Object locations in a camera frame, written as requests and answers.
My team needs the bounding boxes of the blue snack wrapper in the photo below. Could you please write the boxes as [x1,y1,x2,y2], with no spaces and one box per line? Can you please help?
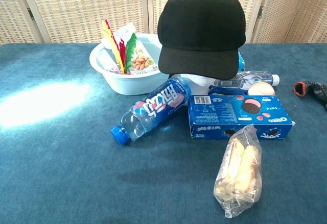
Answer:
[208,84,250,96]

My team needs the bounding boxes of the small blue Oreo box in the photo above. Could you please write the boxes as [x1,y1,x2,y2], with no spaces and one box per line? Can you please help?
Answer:
[238,51,246,72]

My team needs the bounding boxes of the colourful feather shuttlecock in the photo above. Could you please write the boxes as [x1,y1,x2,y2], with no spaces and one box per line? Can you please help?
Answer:
[101,19,138,74]

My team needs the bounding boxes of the clear bag of purple bands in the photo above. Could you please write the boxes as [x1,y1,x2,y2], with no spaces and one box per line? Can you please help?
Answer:
[96,49,121,74]

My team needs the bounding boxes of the clear water bottle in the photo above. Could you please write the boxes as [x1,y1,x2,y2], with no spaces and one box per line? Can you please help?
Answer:
[213,70,281,90]

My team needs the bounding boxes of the blue Pepsi bottle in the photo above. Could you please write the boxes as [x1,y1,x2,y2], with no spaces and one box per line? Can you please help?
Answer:
[110,75,192,145]

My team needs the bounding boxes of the black baseball cap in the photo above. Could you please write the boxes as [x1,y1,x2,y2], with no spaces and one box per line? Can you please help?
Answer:
[157,0,246,80]

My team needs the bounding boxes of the woven folding screen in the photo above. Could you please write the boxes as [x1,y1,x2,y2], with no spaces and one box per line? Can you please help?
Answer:
[0,0,327,45]

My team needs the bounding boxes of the blue velvet tablecloth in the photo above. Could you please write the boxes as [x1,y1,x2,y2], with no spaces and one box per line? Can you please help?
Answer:
[0,42,327,224]

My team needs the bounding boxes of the white snack packet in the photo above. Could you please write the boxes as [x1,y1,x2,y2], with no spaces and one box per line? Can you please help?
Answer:
[103,21,136,50]

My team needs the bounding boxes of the large blue Oreo box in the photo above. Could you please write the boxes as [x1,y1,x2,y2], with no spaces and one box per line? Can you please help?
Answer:
[187,94,296,141]

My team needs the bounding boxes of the bread in clear bag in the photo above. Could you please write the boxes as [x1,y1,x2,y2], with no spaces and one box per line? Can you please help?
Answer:
[213,123,263,219]

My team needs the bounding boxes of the light blue plastic basin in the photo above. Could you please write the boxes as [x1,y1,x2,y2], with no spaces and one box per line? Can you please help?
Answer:
[89,33,171,96]

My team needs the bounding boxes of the almond snack packet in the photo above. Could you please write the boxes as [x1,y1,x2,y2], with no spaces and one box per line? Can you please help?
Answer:
[129,40,158,74]

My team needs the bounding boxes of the round peach bun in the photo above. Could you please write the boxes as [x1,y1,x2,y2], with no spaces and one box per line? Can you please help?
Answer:
[247,82,276,96]

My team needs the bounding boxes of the white foam mannequin head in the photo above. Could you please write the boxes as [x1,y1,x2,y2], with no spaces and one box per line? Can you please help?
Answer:
[176,72,214,96]

